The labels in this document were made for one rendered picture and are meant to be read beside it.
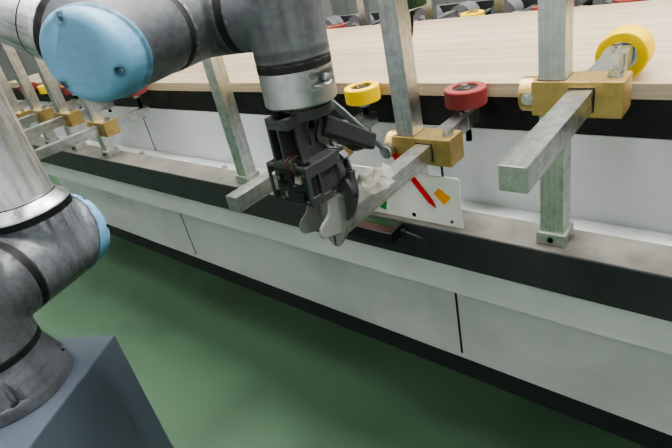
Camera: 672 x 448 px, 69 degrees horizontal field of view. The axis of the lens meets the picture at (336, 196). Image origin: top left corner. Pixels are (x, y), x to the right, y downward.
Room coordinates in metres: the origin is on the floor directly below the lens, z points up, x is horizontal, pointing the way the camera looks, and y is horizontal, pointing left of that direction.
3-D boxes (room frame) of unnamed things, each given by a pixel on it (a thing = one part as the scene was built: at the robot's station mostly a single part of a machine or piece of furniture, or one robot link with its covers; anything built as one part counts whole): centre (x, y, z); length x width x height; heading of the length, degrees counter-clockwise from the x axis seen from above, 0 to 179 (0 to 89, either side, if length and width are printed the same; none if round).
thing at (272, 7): (0.60, 0.02, 1.13); 0.10 x 0.09 x 0.12; 64
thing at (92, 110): (1.70, 0.74, 0.91); 0.03 x 0.03 x 0.48; 46
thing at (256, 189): (0.94, 0.03, 0.82); 0.43 x 0.03 x 0.04; 136
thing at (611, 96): (0.64, -0.35, 0.95); 0.13 x 0.06 x 0.05; 46
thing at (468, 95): (0.91, -0.29, 0.85); 0.08 x 0.08 x 0.11
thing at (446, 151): (0.82, -0.17, 0.85); 0.13 x 0.06 x 0.05; 46
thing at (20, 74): (2.05, 1.10, 0.92); 0.03 x 0.03 x 0.48; 46
